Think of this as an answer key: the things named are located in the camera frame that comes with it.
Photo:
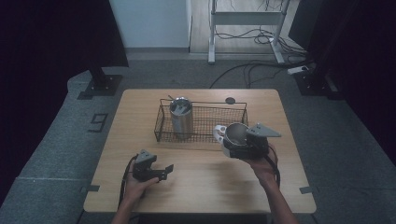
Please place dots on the black curtain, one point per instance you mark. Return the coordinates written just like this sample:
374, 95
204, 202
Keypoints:
46, 46
358, 46

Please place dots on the white metal desk frame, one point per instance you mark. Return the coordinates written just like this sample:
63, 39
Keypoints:
246, 18

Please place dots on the black round sticker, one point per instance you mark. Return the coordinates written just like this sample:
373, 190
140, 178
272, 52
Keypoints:
230, 100

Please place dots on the white mug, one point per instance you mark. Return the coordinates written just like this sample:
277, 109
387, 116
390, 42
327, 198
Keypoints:
224, 137

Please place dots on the white power strip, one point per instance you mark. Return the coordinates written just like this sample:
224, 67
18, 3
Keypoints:
297, 70

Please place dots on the person's right hand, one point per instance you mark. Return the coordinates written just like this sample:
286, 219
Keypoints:
263, 168

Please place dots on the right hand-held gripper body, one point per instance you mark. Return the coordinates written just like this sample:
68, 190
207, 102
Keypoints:
257, 141

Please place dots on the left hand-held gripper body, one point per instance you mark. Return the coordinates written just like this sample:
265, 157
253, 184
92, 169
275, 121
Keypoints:
144, 166

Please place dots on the person's left hand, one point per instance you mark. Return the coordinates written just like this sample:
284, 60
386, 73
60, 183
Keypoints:
137, 188

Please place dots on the dark tape mark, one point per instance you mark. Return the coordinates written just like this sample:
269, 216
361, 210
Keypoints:
91, 188

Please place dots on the black stand base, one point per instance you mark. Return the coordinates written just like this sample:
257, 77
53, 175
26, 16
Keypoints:
314, 85
102, 85

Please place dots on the metal cup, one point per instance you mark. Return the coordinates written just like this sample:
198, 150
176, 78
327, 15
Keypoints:
181, 119

